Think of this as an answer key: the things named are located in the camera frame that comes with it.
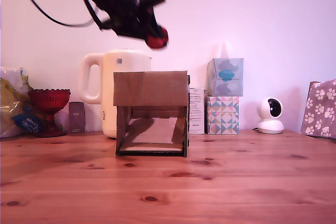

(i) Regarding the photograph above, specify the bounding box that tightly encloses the red and black footbag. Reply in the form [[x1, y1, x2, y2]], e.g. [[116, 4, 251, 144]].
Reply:
[[145, 26, 170, 50]]

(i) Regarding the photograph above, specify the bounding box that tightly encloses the cardboard dice tower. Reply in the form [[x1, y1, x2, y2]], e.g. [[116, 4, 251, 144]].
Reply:
[[112, 70, 191, 158]]

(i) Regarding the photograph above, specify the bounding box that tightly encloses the white electric kettle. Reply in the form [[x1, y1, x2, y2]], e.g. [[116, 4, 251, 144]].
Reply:
[[78, 49, 153, 140]]

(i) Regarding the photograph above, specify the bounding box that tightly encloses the cloud print tissue box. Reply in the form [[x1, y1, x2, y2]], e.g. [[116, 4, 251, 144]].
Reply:
[[206, 58, 244, 97]]

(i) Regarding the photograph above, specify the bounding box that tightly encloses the white box with text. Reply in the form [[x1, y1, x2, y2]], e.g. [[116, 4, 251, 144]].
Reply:
[[188, 88, 206, 135]]

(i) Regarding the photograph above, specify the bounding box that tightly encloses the small dark brown box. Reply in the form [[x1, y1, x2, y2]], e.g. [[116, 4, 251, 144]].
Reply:
[[68, 101, 86, 133]]

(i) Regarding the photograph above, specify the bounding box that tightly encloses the red glass footed bowl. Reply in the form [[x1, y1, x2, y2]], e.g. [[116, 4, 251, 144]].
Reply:
[[27, 89, 71, 138]]

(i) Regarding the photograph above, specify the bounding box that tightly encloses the geometric pattern tissue box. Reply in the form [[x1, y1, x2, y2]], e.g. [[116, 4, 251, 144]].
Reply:
[[204, 95, 240, 135]]

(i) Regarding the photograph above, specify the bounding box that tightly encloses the yellow plastic bag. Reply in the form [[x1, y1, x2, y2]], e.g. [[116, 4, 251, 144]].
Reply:
[[0, 66, 64, 138]]

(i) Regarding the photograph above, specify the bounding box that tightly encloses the grey paw print cloth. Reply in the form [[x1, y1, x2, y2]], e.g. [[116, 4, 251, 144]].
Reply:
[[300, 79, 336, 138]]

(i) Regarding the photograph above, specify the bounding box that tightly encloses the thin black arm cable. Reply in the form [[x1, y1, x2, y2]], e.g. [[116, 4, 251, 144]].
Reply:
[[82, 0, 103, 30]]

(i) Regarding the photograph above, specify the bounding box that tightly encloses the small white round camera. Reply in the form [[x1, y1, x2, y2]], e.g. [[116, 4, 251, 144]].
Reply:
[[256, 97, 285, 134]]

